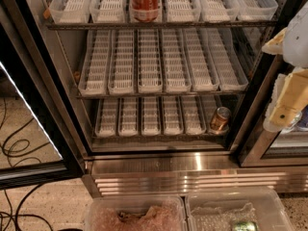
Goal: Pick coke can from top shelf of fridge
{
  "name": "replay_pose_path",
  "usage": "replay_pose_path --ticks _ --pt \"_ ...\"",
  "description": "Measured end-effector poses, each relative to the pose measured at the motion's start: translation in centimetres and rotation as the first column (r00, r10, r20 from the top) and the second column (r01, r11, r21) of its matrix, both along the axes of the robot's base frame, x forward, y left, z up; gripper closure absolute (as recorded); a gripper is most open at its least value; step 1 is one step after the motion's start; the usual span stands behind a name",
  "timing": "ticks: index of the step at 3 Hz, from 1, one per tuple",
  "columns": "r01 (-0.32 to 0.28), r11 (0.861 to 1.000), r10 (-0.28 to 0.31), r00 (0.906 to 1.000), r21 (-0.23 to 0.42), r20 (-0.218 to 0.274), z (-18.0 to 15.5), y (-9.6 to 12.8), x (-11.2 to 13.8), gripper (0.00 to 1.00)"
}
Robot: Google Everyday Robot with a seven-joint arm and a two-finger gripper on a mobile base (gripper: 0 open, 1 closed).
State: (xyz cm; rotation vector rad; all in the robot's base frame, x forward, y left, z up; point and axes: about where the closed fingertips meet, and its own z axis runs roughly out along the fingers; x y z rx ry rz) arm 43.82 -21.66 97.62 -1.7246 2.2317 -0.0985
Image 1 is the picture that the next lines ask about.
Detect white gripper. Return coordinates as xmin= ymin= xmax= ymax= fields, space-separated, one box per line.
xmin=262 ymin=2 xmax=308 ymax=133

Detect red coke can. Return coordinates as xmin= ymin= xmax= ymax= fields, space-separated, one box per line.
xmin=129 ymin=0 xmax=161 ymax=22

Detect closed right fridge door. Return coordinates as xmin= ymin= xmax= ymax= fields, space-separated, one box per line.
xmin=240 ymin=56 xmax=308 ymax=167

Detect orange soda can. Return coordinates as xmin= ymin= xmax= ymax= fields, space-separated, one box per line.
xmin=210 ymin=107 xmax=231 ymax=132

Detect stainless steel fridge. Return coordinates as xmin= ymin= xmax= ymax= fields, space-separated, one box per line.
xmin=17 ymin=0 xmax=308 ymax=199

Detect green can in bin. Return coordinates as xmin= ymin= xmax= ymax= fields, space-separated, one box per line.
xmin=232 ymin=221 xmax=259 ymax=231

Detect open glass fridge door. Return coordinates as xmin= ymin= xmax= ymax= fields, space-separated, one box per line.
xmin=0 ymin=0 xmax=90 ymax=190

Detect right clear plastic bin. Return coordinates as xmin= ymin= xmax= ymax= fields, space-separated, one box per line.
xmin=185 ymin=187 xmax=295 ymax=231

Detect clear plastic bin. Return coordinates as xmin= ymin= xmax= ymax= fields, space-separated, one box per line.
xmin=85 ymin=195 xmax=188 ymax=231
xmin=185 ymin=187 xmax=295 ymax=231

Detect crumpled brown paper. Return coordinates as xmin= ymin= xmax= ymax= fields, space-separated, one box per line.
xmin=117 ymin=206 xmax=160 ymax=222

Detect left clear plastic bin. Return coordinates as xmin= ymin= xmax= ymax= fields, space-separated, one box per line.
xmin=85 ymin=195 xmax=188 ymax=231

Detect black floor cables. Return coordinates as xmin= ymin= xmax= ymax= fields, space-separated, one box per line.
xmin=0 ymin=96 xmax=85 ymax=231

